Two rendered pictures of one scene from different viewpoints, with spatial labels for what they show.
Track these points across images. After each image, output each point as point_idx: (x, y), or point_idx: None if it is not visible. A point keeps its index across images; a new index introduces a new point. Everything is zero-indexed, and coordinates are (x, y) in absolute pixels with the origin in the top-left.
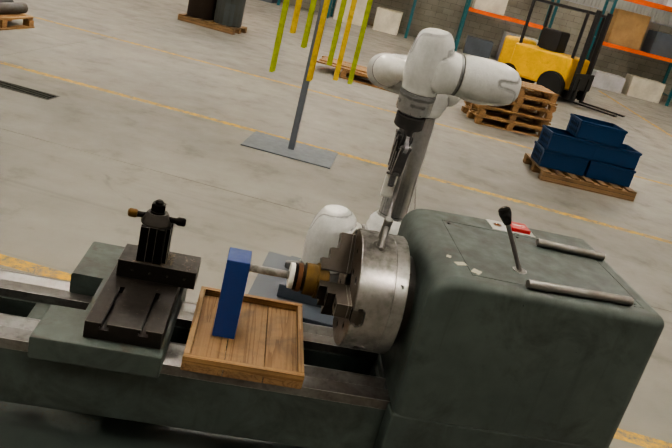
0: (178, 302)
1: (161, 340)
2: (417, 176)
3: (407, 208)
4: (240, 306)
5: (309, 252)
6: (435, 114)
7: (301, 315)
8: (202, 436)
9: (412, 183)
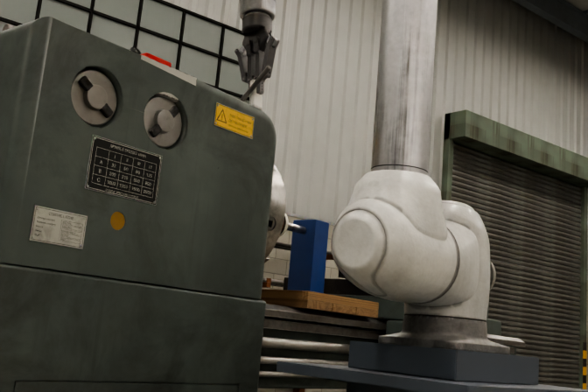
0: (344, 295)
1: (283, 283)
2: (378, 82)
3: (373, 146)
4: (290, 265)
5: None
6: None
7: (287, 290)
8: None
9: (375, 98)
